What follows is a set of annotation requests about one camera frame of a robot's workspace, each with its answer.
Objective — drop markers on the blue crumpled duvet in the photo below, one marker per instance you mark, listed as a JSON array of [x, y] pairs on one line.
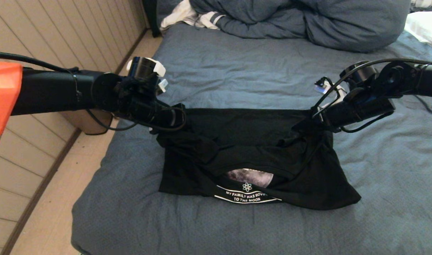
[[325, 24]]

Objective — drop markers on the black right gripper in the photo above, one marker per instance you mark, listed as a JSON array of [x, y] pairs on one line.
[[343, 115]]

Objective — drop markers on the white pillow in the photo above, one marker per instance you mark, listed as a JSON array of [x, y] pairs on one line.
[[426, 28]]

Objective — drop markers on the white left wrist camera on bracket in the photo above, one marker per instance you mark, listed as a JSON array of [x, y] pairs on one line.
[[163, 85]]

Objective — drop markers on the brown trash bin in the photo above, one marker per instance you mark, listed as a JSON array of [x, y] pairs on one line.
[[85, 124]]

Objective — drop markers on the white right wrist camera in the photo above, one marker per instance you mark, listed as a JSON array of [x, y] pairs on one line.
[[329, 90]]

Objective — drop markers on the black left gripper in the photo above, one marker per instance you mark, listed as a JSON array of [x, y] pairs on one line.
[[170, 118]]

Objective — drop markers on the black moon print t-shirt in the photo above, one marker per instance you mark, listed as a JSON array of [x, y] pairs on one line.
[[255, 148]]

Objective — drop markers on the dark bedside furniture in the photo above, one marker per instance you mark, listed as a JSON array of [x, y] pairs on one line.
[[152, 17]]

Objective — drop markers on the white striped garment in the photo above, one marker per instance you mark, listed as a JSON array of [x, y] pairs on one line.
[[180, 17]]

